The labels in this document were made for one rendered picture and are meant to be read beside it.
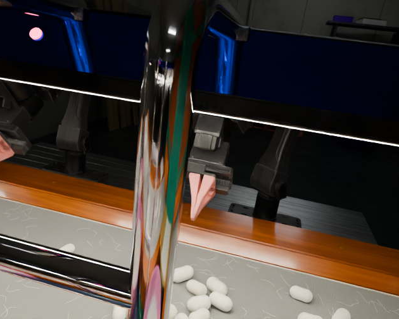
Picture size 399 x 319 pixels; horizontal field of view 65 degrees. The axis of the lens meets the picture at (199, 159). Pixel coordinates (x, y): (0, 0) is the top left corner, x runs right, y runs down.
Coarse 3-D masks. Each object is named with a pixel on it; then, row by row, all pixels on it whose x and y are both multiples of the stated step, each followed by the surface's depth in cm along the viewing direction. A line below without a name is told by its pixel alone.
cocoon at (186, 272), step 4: (176, 268) 50; (180, 268) 49; (184, 268) 50; (188, 268) 50; (192, 268) 50; (176, 272) 49; (180, 272) 49; (184, 272) 49; (188, 272) 49; (192, 272) 50; (176, 276) 48; (180, 276) 49; (184, 276) 49; (188, 276) 49; (192, 276) 50; (176, 280) 49; (180, 280) 49; (184, 280) 50
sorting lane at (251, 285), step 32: (0, 224) 58; (32, 224) 59; (64, 224) 61; (96, 224) 62; (96, 256) 53; (128, 256) 54; (192, 256) 56; (224, 256) 57; (0, 288) 44; (32, 288) 45; (256, 288) 51; (288, 288) 52; (320, 288) 53; (352, 288) 54
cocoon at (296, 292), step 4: (292, 288) 49; (296, 288) 49; (300, 288) 49; (292, 292) 49; (296, 292) 49; (300, 292) 48; (304, 292) 48; (308, 292) 48; (292, 296) 49; (296, 296) 48; (300, 296) 48; (304, 296) 48; (308, 296) 48; (312, 296) 48; (300, 300) 49; (304, 300) 48; (308, 300) 48
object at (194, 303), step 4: (196, 296) 45; (200, 296) 45; (204, 296) 45; (188, 300) 44; (192, 300) 44; (196, 300) 44; (200, 300) 44; (204, 300) 44; (208, 300) 44; (188, 304) 44; (192, 304) 43; (196, 304) 44; (200, 304) 44; (204, 304) 44; (208, 304) 44; (188, 308) 44; (192, 308) 43; (196, 308) 43; (208, 308) 45
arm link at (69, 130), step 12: (72, 96) 93; (84, 96) 93; (72, 108) 92; (84, 108) 94; (72, 120) 92; (84, 120) 94; (60, 132) 92; (72, 132) 91; (84, 132) 94; (60, 144) 92; (72, 144) 91
